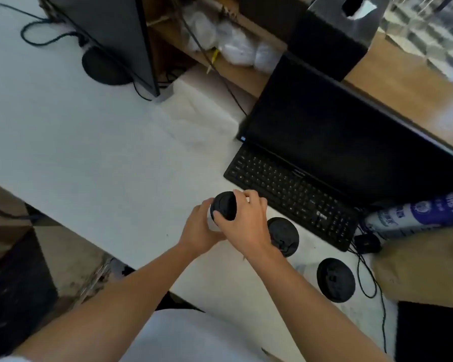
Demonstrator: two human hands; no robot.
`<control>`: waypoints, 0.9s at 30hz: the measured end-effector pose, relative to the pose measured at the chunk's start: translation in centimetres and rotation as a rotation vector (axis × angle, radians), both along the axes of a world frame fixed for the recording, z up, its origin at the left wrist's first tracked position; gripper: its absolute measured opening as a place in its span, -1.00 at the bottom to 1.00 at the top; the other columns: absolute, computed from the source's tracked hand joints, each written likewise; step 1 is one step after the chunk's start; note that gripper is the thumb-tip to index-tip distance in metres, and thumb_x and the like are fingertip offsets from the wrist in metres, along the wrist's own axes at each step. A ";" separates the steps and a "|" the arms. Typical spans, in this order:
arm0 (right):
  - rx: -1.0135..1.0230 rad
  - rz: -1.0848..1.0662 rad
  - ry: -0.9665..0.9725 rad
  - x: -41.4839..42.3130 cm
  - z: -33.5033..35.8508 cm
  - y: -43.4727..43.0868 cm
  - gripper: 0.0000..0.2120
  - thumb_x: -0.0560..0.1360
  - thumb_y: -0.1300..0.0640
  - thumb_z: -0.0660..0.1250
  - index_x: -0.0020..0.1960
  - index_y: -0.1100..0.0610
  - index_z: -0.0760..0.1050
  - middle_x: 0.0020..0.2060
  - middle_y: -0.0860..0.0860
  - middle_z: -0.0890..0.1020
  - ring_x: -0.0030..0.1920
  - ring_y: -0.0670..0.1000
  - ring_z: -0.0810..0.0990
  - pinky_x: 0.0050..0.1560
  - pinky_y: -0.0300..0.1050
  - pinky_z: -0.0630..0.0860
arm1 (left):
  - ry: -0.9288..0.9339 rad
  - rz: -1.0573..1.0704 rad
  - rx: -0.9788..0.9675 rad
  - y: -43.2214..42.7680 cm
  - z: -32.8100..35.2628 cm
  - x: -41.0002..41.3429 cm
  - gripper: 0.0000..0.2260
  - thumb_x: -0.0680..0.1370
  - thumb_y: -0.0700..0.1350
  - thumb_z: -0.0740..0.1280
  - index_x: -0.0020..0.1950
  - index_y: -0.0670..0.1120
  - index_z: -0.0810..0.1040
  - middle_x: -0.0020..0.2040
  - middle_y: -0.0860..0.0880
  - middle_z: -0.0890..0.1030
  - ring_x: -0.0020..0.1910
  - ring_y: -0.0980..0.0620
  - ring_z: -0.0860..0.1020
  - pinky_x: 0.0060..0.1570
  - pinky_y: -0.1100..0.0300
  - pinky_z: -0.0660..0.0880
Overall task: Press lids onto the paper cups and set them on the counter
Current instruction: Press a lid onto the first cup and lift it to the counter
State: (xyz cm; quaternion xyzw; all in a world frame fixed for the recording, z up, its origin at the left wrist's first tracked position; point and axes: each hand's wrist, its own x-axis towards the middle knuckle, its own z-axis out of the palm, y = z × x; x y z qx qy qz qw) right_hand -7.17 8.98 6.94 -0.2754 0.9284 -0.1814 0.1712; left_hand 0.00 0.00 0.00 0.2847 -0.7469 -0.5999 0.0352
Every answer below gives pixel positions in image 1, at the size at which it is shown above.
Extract person's left hand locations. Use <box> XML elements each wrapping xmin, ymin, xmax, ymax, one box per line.
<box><xmin>179</xmin><ymin>199</ymin><xmax>228</xmax><ymax>257</ymax></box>

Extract person's right hand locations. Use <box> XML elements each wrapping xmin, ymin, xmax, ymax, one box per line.
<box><xmin>213</xmin><ymin>189</ymin><xmax>273</xmax><ymax>258</ymax></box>

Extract black plastic cup lid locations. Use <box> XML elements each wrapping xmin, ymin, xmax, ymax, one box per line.
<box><xmin>210</xmin><ymin>191</ymin><xmax>238</xmax><ymax>222</ymax></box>
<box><xmin>267</xmin><ymin>217</ymin><xmax>299</xmax><ymax>258</ymax></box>
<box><xmin>317</xmin><ymin>258</ymin><xmax>356</xmax><ymax>303</ymax></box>

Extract person's left forearm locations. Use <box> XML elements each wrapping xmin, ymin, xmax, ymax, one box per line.
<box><xmin>13</xmin><ymin>241</ymin><xmax>199</xmax><ymax>362</ymax></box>

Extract person's right forearm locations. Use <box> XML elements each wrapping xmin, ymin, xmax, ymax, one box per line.
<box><xmin>243</xmin><ymin>241</ymin><xmax>393</xmax><ymax>362</ymax></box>

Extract person's black trousers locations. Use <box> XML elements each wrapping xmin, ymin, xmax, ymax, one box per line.
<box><xmin>155</xmin><ymin>292</ymin><xmax>204</xmax><ymax>312</ymax></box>

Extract person's white shirt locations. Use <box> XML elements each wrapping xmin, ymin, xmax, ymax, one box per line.
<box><xmin>120</xmin><ymin>309</ymin><xmax>272</xmax><ymax>362</ymax></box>

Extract black keyboard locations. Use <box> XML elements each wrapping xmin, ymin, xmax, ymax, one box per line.
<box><xmin>223</xmin><ymin>143</ymin><xmax>361</xmax><ymax>252</ymax></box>

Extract black computer mouse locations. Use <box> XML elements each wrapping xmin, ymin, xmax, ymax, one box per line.
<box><xmin>353</xmin><ymin>232</ymin><xmax>382</xmax><ymax>255</ymax></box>

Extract black desktop monitor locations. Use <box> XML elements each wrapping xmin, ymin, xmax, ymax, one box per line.
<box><xmin>237</xmin><ymin>52</ymin><xmax>453</xmax><ymax>208</ymax></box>

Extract wooden shelf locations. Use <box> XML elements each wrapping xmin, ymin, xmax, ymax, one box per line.
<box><xmin>141</xmin><ymin>0</ymin><xmax>271</xmax><ymax>99</ymax></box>

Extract white plastic bag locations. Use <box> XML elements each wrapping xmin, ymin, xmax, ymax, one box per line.
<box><xmin>181</xmin><ymin>5</ymin><xmax>218</xmax><ymax>53</ymax></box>
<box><xmin>253</xmin><ymin>41</ymin><xmax>284</xmax><ymax>74</ymax></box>
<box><xmin>215</xmin><ymin>20</ymin><xmax>257</xmax><ymax>66</ymax></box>

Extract yellow tie strip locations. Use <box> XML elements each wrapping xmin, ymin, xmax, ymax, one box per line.
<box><xmin>206</xmin><ymin>48</ymin><xmax>220</xmax><ymax>75</ymax></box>

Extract blue white spray can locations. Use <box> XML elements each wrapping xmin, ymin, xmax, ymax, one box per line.
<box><xmin>364</xmin><ymin>190</ymin><xmax>453</xmax><ymax>240</ymax></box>

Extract brown paper bag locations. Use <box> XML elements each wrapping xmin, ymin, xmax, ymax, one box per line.
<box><xmin>371</xmin><ymin>222</ymin><xmax>453</xmax><ymax>310</ymax></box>

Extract round black monitor base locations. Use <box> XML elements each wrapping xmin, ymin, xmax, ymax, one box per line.
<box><xmin>82</xmin><ymin>47</ymin><xmax>135</xmax><ymax>86</ymax></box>

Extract black tissue box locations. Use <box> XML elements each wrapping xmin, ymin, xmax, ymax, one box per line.
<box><xmin>288</xmin><ymin>0</ymin><xmax>390</xmax><ymax>81</ymax></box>

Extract black computer case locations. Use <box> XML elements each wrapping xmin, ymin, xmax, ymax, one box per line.
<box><xmin>395</xmin><ymin>300</ymin><xmax>453</xmax><ymax>362</ymax></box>

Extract black slim monitor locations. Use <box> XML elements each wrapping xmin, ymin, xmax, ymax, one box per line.
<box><xmin>45</xmin><ymin>0</ymin><xmax>161</xmax><ymax>98</ymax></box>

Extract thin black cable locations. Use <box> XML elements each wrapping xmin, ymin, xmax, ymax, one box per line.
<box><xmin>173</xmin><ymin>0</ymin><xmax>248</xmax><ymax>117</ymax></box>

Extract black mouse cable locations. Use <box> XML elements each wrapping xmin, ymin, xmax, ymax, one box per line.
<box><xmin>347</xmin><ymin>237</ymin><xmax>388</xmax><ymax>353</ymax></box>

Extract black floor cable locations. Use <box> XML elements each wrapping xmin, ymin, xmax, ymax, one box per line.
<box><xmin>0</xmin><ymin>201</ymin><xmax>42</xmax><ymax>223</ymax></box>

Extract looped black cable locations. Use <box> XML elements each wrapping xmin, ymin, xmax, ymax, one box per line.
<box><xmin>0</xmin><ymin>0</ymin><xmax>88</xmax><ymax>48</ymax></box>

